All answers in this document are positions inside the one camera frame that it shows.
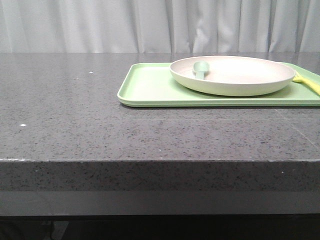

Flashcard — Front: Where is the yellow plastic fork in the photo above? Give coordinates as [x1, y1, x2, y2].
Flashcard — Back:
[292, 72, 320, 95]

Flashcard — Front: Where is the white round plate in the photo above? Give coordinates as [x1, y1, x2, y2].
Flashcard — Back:
[169, 55, 296, 97]

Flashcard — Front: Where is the light green rectangular tray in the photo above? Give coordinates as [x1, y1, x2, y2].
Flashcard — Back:
[117, 63, 320, 108]

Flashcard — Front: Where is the pale green plastic spoon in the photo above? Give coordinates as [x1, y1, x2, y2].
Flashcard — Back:
[193, 61, 210, 80]

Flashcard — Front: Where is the white pleated curtain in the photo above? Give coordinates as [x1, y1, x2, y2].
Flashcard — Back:
[0, 0, 320, 53]

